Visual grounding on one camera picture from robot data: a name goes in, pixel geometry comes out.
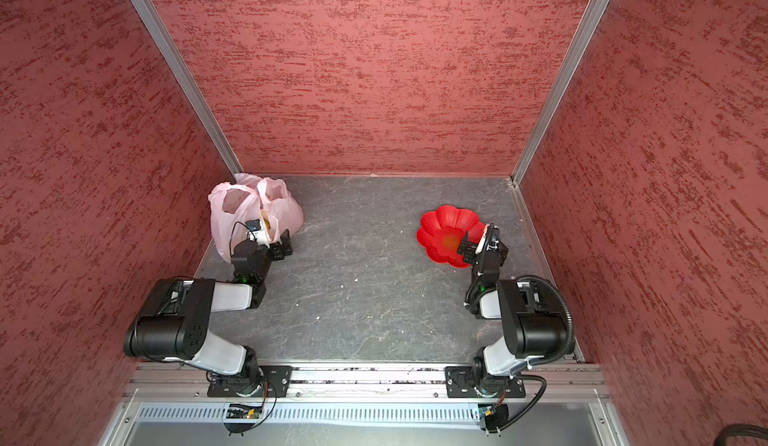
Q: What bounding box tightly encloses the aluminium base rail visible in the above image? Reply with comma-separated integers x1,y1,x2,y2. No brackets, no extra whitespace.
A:
120,362,611,403

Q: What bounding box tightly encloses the left aluminium corner post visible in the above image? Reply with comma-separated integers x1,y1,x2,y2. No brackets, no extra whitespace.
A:
129,0,244,175

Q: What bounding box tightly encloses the aluminium corner post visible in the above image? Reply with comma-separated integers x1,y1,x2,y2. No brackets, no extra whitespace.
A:
511,0,611,188
129,0,244,175

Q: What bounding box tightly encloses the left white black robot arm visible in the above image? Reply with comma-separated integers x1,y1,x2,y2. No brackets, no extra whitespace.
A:
123,231,293,398

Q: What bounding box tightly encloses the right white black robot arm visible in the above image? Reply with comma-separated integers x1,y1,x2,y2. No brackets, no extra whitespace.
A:
447,223,576,398

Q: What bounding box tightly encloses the white slotted cable duct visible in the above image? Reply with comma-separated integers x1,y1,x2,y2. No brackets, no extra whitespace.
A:
137,403,479,428

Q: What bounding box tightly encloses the pink plastic bag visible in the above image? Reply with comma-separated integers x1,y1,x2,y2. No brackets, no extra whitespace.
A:
208,173,304,263

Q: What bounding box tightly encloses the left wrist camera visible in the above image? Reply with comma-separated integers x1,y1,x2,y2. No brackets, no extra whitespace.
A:
244,217,272,246

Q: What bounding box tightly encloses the right aluminium corner post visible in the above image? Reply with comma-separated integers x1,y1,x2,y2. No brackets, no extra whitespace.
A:
511,0,611,188

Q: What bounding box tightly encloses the black cable bottom right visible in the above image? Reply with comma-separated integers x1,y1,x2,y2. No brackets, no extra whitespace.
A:
712,423,768,446

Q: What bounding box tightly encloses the red flower-shaped bowl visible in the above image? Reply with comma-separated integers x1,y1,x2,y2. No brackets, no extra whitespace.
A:
416,205,485,269

